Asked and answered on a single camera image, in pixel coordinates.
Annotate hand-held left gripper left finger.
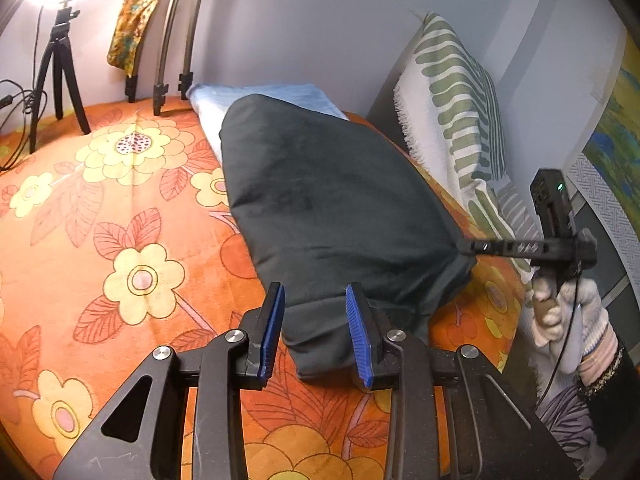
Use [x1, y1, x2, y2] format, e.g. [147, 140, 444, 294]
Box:
[52, 281, 287, 480]

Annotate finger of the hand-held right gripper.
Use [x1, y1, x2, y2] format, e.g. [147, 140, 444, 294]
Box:
[461, 239, 551, 261]

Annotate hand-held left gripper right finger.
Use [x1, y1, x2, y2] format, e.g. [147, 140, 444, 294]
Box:
[345, 282, 583, 480]

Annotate dark pants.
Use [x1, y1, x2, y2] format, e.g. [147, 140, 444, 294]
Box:
[220, 95, 476, 381]

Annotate person's right forearm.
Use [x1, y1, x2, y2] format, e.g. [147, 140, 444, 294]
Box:
[575, 327, 638, 461]

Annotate person's right hand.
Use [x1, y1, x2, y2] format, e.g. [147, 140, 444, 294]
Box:
[525, 275, 611, 373]

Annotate green striped white pillow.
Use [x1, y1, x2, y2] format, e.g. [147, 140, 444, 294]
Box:
[392, 12, 546, 286]

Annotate person's leg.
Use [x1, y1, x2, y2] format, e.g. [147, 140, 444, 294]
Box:
[537, 390, 601, 466]

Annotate orange floral bedspread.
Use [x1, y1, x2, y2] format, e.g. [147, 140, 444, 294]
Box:
[0, 97, 531, 480]

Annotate light blue towel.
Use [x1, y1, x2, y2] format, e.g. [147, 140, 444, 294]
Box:
[186, 82, 350, 166]

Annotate tall tripod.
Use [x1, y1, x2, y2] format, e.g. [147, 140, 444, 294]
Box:
[124, 0, 216, 116]

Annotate yellow floral cloth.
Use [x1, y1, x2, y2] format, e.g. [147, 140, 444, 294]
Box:
[106, 0, 176, 81]

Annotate small black tripod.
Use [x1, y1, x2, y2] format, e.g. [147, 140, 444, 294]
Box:
[30, 0, 92, 153]

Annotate wall painting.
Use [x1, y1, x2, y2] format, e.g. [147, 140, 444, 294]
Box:
[562, 30, 640, 266]

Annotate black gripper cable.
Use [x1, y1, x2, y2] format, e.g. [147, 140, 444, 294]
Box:
[535, 240, 585, 411]

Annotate white power strip with cables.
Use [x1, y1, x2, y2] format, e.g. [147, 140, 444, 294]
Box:
[0, 7, 46, 171]

